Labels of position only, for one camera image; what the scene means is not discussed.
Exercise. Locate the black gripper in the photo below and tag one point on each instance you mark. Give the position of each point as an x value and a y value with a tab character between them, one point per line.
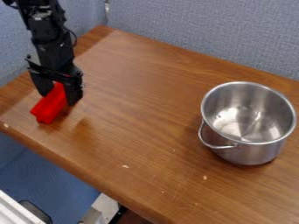
52	66

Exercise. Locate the red rectangular block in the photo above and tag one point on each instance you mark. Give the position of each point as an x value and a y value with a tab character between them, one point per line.
49	105

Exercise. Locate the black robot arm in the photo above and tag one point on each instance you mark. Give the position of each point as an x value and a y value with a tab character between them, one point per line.
53	41

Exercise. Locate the white ridged object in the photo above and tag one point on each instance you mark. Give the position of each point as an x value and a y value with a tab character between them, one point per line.
13	213

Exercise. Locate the stainless steel pot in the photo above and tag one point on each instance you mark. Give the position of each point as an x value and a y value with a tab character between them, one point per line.
247	120

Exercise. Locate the white table bracket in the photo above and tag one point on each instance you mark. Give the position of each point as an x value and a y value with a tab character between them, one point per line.
102	211

